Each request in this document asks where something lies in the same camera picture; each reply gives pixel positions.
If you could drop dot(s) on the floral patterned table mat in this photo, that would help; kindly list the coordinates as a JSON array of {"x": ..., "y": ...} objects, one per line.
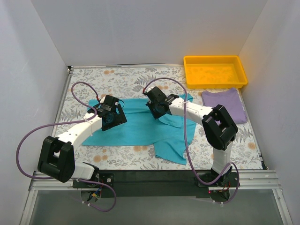
[{"x": 128, "y": 82}]

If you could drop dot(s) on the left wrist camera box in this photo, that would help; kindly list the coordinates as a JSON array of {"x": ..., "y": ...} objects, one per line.
[{"x": 101, "y": 100}]

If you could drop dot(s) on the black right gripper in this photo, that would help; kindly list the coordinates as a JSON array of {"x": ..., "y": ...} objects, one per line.
[{"x": 155, "y": 110}]

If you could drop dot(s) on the folded purple t shirt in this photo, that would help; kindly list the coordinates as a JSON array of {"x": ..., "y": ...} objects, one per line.
[{"x": 230, "y": 99}]

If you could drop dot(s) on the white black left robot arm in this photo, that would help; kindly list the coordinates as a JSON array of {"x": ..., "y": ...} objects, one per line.
[{"x": 57, "y": 158}]

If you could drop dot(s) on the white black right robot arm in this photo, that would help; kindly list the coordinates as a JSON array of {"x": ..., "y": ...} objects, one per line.
[{"x": 219, "y": 128}]

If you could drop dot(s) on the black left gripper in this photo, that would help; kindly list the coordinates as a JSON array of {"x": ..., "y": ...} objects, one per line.
[{"x": 113, "y": 120}]

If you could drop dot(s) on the teal t shirt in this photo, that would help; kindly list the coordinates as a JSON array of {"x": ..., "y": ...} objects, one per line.
[{"x": 141, "y": 129}]

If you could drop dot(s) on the aluminium table frame rail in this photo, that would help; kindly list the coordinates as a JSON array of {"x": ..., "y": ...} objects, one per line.
[{"x": 250, "y": 179}]

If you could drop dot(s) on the yellow plastic tray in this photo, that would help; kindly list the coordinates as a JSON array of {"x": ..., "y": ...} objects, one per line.
[{"x": 214, "y": 72}]

